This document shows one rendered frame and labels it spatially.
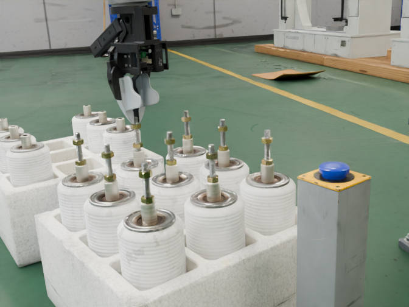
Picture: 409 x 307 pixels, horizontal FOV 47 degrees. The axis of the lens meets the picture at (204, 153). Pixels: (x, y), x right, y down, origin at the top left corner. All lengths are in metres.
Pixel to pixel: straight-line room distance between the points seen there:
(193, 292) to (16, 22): 6.59
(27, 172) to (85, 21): 6.03
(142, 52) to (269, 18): 6.86
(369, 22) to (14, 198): 3.50
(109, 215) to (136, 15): 0.34
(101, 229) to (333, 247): 0.35
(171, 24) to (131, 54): 6.39
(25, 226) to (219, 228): 0.54
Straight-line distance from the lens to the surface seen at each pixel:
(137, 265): 0.68
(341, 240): 0.66
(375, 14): 4.22
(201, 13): 7.33
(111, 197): 0.78
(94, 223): 0.77
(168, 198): 0.81
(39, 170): 1.14
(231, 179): 0.87
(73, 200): 0.86
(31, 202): 1.12
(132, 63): 0.84
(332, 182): 0.64
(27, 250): 1.16
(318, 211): 0.65
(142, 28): 0.84
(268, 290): 0.80
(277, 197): 0.79
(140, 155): 0.92
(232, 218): 0.73
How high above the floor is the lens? 0.54
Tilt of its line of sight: 17 degrees down
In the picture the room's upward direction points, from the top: 3 degrees counter-clockwise
